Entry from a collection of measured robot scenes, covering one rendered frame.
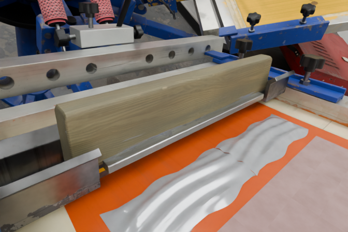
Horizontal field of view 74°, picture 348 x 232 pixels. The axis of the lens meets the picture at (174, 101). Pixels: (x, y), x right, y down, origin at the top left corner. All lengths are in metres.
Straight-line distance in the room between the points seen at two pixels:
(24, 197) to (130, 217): 0.10
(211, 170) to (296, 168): 0.12
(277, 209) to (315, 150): 0.15
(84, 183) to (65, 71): 0.25
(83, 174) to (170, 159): 0.13
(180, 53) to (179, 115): 0.31
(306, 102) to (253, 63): 0.17
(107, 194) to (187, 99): 0.15
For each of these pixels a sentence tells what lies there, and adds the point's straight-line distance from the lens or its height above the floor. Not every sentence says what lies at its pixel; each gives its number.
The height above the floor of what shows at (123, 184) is 1.22.
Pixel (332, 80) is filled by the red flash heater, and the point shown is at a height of 1.08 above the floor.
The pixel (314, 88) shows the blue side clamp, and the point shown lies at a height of 1.29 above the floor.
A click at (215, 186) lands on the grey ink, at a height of 1.26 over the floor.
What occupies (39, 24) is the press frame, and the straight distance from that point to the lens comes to 0.71.
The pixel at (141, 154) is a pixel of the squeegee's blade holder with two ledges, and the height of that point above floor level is 1.25.
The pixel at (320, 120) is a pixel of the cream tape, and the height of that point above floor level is 1.27.
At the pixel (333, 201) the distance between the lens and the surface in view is 0.35.
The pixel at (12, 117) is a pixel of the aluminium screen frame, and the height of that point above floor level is 1.16.
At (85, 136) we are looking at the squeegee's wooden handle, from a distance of 0.24.
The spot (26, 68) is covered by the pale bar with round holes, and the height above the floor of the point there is 1.16.
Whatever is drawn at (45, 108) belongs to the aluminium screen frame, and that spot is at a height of 1.16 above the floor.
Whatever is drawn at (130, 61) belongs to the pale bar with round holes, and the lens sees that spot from 0.51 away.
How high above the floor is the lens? 1.49
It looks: 46 degrees down
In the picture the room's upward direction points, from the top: 36 degrees clockwise
